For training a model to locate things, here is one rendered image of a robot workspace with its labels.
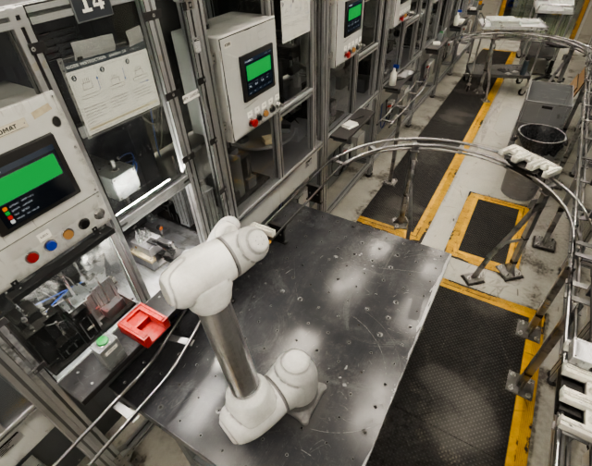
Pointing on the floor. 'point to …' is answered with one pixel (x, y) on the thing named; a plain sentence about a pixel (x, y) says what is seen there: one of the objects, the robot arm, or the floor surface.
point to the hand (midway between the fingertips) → (155, 246)
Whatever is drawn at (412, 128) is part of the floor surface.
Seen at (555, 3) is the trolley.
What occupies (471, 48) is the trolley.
